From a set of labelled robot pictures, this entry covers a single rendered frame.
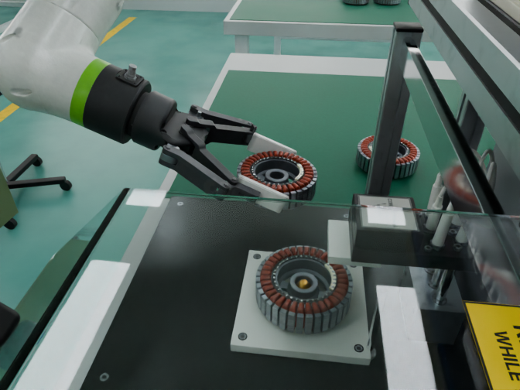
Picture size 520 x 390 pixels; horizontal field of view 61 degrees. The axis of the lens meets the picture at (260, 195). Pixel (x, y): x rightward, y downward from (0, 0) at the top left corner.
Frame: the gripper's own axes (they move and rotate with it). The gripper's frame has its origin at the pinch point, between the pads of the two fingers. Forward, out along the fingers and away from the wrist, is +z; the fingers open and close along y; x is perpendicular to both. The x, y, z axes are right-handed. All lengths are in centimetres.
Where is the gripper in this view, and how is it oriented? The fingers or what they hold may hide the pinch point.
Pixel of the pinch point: (276, 175)
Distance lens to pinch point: 62.4
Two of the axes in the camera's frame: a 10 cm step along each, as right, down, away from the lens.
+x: -3.9, 7.2, 5.8
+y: 1.5, -5.7, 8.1
